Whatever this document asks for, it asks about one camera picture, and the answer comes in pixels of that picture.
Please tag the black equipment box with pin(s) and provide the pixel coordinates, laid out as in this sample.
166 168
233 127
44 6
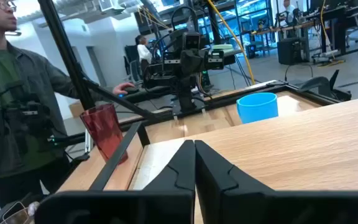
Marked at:
291 51

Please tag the blue plastic mug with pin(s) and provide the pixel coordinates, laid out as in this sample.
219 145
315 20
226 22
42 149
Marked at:
256 109

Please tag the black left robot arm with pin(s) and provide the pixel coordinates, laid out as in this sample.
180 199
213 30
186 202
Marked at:
186 93

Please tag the black computer mouse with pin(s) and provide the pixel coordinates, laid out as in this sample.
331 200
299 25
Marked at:
130 90

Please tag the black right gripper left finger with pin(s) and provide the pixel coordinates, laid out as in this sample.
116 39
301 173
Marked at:
179 174

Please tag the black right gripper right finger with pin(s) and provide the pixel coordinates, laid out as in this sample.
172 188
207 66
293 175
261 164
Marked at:
211 174

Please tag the black office chair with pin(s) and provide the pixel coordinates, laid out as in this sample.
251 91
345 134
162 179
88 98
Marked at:
130 60

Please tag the person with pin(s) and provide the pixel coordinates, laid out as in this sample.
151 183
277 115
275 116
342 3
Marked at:
5 71
289 11
143 51

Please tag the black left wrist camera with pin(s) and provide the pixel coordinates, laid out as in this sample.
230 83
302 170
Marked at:
192 40

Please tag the black aluminium table frame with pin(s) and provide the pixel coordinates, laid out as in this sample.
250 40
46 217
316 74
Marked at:
222 99

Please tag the black frame post with brace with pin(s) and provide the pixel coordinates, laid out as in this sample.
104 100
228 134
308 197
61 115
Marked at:
64 53

